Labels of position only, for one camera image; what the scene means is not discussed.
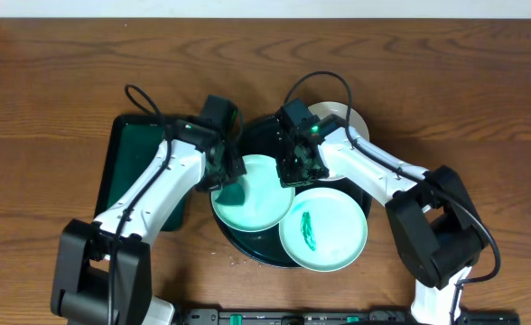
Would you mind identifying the green sponge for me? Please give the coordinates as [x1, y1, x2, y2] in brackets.
[215, 182, 246, 207]

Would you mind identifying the mint green plate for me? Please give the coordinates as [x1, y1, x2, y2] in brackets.
[279, 188, 368, 272]
[210, 154, 295, 232]

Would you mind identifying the white plate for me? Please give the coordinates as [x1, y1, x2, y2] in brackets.
[306, 100, 370, 182]

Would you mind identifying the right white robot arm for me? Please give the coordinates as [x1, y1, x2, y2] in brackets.
[276, 115, 497, 324]

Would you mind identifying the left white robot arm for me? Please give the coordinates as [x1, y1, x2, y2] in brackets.
[50, 119, 245, 324]

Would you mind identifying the round black tray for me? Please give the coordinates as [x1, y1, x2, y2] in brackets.
[211, 116, 372, 268]

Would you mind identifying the dark green rectangular tray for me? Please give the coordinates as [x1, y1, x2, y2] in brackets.
[94, 115, 163, 217]

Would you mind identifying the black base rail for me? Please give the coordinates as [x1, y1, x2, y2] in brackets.
[174, 308, 521, 325]

